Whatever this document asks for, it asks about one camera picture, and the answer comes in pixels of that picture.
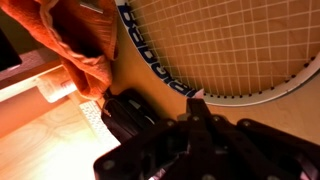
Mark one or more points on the orange cloth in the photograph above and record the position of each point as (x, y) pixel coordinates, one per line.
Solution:
(83, 46)

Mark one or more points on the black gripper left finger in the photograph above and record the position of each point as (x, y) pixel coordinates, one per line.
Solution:
(194, 109)

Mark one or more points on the white wipes canister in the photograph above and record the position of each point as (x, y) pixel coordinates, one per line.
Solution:
(55, 88)

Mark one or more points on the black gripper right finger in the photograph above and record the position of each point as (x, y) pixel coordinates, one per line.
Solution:
(205, 111)

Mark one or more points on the small bandage strip wrapper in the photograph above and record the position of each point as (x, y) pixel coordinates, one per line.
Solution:
(200, 94)

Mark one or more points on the white blue tennis racket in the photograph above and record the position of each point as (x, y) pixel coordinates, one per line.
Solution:
(233, 50)

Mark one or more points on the black monitor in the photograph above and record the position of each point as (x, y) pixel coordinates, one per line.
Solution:
(7, 51)

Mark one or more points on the white keyboard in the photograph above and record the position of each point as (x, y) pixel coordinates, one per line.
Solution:
(98, 123)

